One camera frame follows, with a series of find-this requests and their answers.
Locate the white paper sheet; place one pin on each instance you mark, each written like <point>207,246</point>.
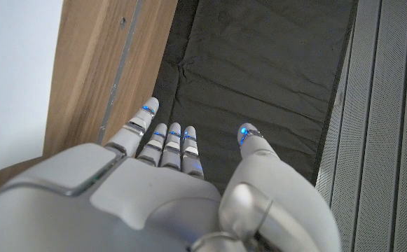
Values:
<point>10,77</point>

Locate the black fabric backdrop curtain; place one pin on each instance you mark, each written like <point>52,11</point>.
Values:
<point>259,70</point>

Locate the grey tape marking line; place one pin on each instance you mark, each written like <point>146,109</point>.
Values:
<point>120,70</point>

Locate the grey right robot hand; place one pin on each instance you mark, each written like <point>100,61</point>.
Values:
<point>136,210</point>

